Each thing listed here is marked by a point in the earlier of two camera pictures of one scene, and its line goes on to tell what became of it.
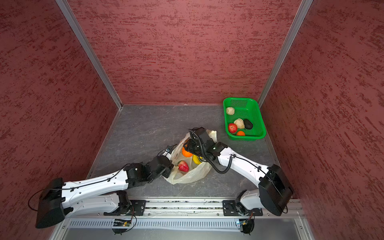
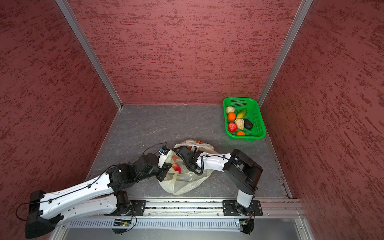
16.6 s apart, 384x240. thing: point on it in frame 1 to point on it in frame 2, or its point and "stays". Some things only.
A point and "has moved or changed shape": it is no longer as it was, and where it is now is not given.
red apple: x=232 y=128 stays
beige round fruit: x=239 y=123 stays
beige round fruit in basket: x=230 y=111 stays
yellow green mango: x=196 y=159 has moved or changed shape
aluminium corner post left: x=88 y=46 stays
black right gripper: x=190 y=147 to x=187 y=163
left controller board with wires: x=121 y=222 stays
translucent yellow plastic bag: x=185 y=169 has moved or changed shape
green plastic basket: x=245 y=108 stays
